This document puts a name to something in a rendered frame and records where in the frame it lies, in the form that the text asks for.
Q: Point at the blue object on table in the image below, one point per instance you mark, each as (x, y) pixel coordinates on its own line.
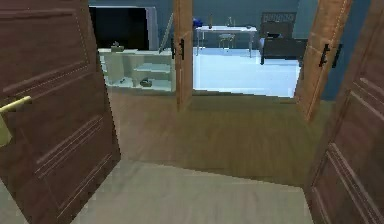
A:
(197, 22)

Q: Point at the small dark object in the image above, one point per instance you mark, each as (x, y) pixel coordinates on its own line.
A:
(146, 82)
(116, 47)

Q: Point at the black television screen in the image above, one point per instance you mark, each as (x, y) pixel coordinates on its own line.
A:
(118, 28)

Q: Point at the dark bottle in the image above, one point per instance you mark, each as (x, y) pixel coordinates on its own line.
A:
(210, 21)

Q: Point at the dark wooden bed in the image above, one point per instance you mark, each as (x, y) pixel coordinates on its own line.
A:
(283, 43)

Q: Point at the light brown wooden door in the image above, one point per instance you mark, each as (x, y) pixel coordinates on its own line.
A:
(183, 66)
(318, 63)

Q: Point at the dark brown panelled door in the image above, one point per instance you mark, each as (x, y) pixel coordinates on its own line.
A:
(356, 143)
(56, 100)

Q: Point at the white open shelf unit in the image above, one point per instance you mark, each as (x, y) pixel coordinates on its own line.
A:
(146, 68)

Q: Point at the pale metal chair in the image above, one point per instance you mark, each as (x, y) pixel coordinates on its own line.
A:
(227, 36)

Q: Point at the white table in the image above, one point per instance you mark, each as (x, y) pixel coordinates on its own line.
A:
(226, 30)

